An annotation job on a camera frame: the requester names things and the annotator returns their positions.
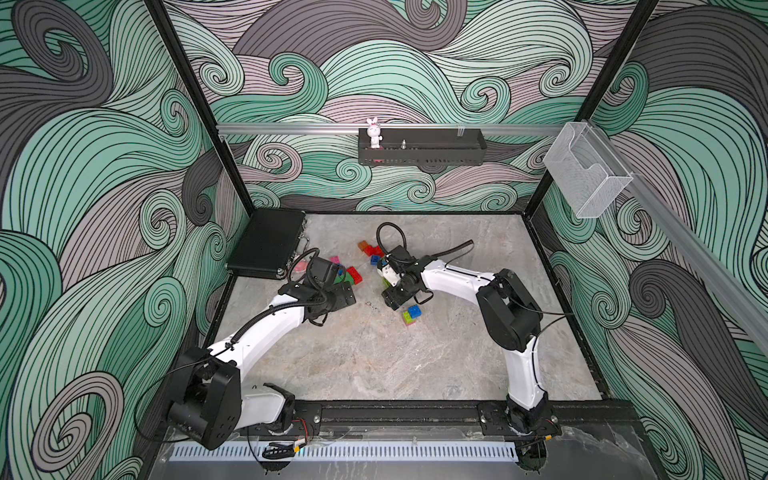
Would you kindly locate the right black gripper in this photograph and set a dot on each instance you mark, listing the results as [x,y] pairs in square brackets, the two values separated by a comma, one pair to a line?
[392,299]

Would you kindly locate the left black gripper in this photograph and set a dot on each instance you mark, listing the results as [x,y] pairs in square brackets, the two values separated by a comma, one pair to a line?
[341,302]

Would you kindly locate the blue lego brick front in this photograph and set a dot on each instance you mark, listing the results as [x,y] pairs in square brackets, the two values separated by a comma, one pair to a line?
[414,311]

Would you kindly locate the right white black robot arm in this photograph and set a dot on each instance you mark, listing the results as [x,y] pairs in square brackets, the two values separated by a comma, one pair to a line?
[510,314]

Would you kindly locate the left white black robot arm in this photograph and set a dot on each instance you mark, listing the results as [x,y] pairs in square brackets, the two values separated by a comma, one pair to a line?
[207,402]

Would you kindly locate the green lego brick left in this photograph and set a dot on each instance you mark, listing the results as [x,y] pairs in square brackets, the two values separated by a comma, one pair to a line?
[344,277]

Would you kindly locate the red long lego brick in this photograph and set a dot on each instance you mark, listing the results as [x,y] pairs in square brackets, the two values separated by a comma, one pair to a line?
[353,276]

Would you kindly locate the red lego brick back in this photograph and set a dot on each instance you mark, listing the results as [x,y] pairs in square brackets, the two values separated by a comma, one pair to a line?
[373,251]

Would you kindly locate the black case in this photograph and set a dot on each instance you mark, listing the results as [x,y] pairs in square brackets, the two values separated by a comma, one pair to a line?
[268,244]

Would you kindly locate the white pink bunny figurine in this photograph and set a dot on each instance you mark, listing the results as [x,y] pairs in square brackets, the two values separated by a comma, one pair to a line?
[374,133]

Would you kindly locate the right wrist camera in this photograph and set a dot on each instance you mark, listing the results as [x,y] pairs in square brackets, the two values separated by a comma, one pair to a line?
[390,275]

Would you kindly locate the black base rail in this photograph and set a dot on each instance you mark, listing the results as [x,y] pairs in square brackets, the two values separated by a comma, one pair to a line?
[492,417]

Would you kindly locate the black wall shelf tray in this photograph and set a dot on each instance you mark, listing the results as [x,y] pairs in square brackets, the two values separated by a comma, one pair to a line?
[423,147]

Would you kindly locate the white slotted cable duct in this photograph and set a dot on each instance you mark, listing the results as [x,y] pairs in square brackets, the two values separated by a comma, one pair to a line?
[399,451]

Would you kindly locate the horizontal aluminium rail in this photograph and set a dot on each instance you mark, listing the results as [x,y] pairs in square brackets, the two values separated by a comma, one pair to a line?
[284,128]

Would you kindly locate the clear acrylic wall holder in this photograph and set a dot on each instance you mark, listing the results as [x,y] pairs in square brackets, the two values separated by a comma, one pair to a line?
[589,172]

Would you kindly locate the right wall aluminium rail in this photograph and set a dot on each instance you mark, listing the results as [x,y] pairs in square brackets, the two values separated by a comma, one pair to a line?
[682,205]

